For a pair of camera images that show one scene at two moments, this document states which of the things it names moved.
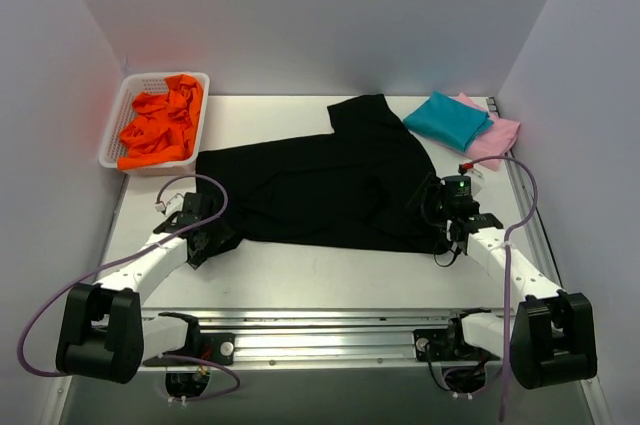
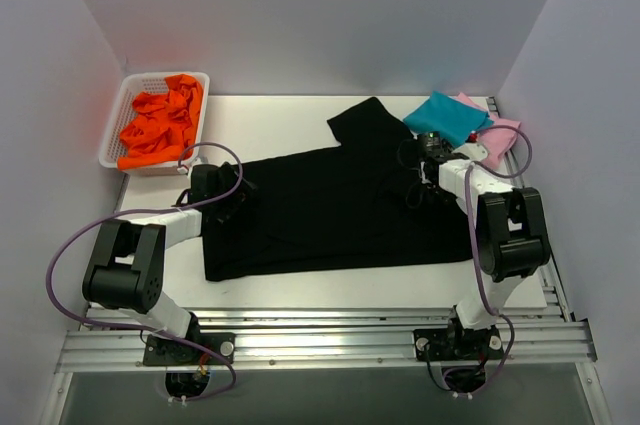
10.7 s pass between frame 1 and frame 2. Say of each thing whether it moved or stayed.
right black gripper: moved
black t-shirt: moved
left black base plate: stayed
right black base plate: stayed
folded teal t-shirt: stayed
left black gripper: moved
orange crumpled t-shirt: stayed
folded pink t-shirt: stayed
